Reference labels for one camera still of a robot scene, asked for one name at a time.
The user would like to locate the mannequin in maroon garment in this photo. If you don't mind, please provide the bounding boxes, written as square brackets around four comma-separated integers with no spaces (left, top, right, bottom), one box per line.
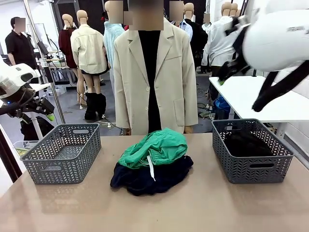
[58,14,87,110]

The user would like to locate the large white table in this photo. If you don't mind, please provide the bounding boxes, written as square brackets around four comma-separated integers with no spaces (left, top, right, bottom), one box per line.
[209,75,309,139]

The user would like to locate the mannequin in dark jacket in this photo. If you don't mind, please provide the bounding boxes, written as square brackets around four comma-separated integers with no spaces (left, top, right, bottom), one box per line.
[230,2,242,18]

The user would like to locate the black fuzzy boots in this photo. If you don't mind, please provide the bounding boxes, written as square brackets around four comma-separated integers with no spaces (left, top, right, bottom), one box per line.
[84,92,107,121]

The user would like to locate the person's left forearm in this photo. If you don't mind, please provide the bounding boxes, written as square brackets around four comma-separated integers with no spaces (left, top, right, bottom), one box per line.
[184,91,199,128]

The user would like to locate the mannequin in light blue shirt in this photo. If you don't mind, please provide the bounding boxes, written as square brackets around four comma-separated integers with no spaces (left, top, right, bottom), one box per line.
[103,0,126,73]

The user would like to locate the mannequin in black jacket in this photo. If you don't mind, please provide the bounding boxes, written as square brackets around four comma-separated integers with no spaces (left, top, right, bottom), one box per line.
[183,2,209,73]

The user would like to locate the clear plastic box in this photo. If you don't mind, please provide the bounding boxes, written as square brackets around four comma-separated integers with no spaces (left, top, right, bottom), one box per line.
[13,140,39,158]

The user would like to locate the black garment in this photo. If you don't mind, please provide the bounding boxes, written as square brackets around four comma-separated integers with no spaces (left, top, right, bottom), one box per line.
[223,129,275,158]

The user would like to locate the metal stand pole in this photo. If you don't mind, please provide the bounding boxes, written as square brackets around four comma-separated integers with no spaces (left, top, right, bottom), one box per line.
[23,0,66,124]

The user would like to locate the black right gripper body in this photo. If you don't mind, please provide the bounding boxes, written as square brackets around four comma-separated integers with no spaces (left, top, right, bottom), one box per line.
[223,60,252,78]

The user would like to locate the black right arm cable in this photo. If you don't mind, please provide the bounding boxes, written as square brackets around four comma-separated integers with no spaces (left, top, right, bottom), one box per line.
[252,60,309,112]

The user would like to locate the green drawstring garment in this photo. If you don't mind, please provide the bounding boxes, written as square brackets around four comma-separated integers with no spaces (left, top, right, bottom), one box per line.
[118,128,188,182]

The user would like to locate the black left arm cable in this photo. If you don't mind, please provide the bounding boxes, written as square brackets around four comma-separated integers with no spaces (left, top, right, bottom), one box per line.
[0,88,37,116]

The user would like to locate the background workbench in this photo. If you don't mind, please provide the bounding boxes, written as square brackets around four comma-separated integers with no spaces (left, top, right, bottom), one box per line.
[36,55,78,86]

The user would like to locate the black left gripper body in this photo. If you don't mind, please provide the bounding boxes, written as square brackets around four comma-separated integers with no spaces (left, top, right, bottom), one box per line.
[25,97,55,116]

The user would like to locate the white table with white leg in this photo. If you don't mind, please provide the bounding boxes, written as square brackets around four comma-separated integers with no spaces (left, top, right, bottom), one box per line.
[28,83,51,140]

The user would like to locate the blue bag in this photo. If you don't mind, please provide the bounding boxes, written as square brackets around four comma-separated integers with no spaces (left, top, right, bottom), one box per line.
[213,96,231,114]

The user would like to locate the black bag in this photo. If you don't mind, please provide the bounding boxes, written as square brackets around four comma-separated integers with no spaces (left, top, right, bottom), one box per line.
[20,116,55,141]

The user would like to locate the navy shorts with logo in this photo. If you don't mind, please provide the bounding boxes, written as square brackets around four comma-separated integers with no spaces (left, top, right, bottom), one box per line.
[110,155,194,196]

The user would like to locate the mannequin in white shirt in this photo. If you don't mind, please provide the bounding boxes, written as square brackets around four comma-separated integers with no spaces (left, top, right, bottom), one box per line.
[201,1,244,73]

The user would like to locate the person in black t-shirt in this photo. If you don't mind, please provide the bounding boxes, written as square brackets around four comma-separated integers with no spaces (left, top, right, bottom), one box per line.
[5,16,37,71]

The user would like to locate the grey woven-pattern plastic basket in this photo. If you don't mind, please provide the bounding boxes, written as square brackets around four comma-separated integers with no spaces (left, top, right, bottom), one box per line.
[20,123,102,185]
[211,118,295,184]

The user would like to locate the person in beige blazer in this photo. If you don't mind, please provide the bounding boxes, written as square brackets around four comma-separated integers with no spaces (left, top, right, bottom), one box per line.
[112,0,199,136]

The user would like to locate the mannequin in beige jacket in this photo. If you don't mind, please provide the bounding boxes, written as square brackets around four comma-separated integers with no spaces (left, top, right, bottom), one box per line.
[70,10,108,95]

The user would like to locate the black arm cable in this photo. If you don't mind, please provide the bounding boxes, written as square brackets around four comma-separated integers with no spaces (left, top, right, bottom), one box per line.
[0,88,37,116]
[252,60,309,112]

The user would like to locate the person's right forearm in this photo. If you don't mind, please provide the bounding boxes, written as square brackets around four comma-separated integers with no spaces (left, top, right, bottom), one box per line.
[115,91,132,129]

